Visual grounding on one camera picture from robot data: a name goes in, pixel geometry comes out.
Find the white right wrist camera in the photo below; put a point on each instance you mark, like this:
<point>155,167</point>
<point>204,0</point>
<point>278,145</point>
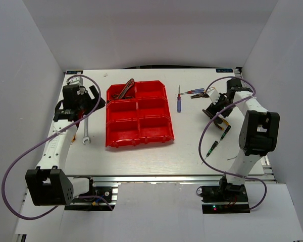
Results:
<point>214,95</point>

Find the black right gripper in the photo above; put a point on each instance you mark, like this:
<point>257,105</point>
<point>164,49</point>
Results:
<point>213,109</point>

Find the silver open-end wrench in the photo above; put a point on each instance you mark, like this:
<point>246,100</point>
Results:
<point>86,137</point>

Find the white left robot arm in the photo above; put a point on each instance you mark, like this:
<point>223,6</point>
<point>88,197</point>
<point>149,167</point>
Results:
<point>47,183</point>

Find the aluminium table frame rail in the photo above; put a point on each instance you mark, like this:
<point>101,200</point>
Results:
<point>149,178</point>

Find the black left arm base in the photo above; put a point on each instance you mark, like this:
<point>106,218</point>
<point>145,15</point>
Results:
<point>101,196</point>

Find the green black precision screwdriver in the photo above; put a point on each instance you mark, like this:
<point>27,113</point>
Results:
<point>209,152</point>
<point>225,132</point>

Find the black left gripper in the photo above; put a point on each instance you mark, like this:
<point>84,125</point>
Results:
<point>92,102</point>

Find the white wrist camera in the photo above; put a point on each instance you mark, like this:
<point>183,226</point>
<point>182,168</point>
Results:
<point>214,95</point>
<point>75,82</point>

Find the red six-compartment organizer tray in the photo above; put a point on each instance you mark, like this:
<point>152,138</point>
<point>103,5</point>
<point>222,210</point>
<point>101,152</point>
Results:
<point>143,119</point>

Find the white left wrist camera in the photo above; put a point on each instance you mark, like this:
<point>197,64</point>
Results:
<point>75,82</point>

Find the blue red handled screwdriver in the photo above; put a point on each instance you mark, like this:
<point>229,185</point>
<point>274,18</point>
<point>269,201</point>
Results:
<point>194,91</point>

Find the yellow handled pliers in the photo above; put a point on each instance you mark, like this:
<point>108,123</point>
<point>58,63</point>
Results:
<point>221,123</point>
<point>200,95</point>

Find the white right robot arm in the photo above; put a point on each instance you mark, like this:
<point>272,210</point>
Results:
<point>259,131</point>

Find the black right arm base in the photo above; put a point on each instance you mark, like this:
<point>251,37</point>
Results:
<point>220,200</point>

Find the blue corner label sticker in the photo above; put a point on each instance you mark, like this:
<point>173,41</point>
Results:
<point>224,70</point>
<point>74,72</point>

